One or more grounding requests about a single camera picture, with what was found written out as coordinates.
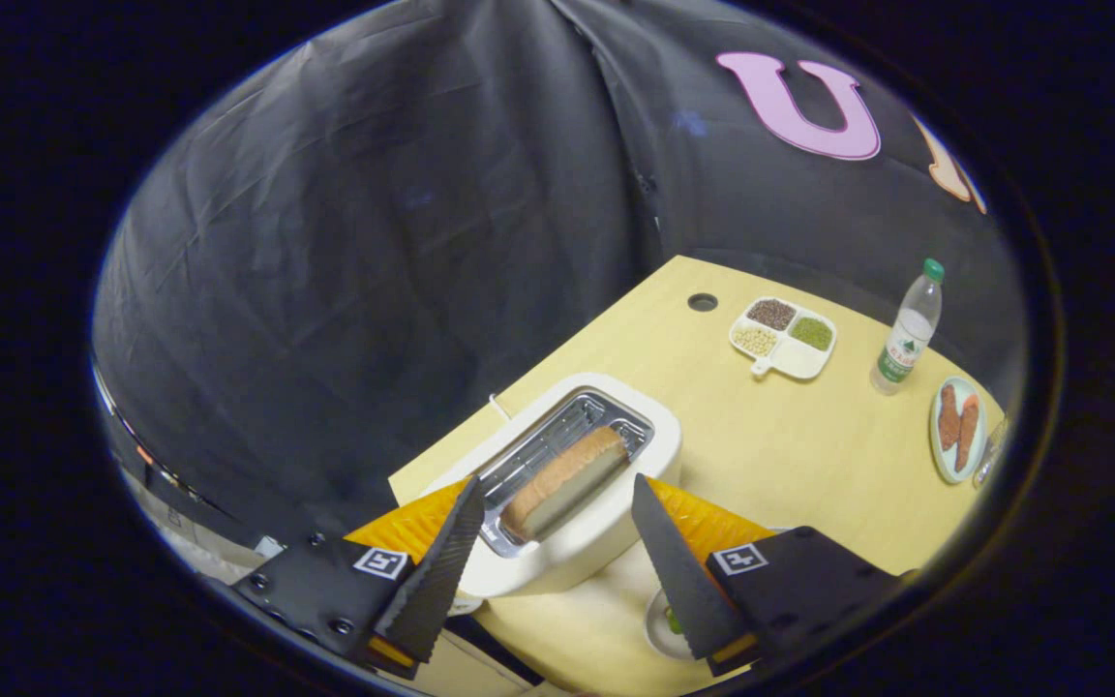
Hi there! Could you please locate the black backdrop cloth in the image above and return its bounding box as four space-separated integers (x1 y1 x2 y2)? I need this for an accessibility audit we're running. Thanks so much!
91 0 1028 543

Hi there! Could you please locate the pale blue plate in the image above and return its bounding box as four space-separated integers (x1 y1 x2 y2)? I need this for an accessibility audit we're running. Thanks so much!
929 377 987 485

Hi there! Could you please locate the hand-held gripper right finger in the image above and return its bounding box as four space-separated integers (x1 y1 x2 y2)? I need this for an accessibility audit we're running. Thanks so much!
631 473 907 677

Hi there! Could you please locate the plain bread slice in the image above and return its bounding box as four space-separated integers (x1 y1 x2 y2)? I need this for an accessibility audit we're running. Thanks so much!
501 426 630 541

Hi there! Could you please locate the round beige plate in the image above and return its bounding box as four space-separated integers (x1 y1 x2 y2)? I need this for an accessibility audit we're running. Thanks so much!
645 589 704 661

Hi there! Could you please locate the clear utensil holder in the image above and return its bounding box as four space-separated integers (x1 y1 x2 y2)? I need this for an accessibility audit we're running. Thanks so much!
972 416 1009 490

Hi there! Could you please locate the white divided dish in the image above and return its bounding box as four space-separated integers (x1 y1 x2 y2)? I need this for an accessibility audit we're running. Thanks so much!
729 296 838 380

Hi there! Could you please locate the green cap water bottle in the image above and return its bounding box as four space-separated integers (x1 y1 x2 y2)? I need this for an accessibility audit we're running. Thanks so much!
870 258 946 396

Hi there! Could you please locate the white toaster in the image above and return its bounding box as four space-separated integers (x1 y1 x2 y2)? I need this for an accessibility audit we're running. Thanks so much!
419 373 683 598

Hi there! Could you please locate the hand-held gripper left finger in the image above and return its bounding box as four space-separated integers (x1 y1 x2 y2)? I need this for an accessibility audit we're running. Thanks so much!
230 474 487 679

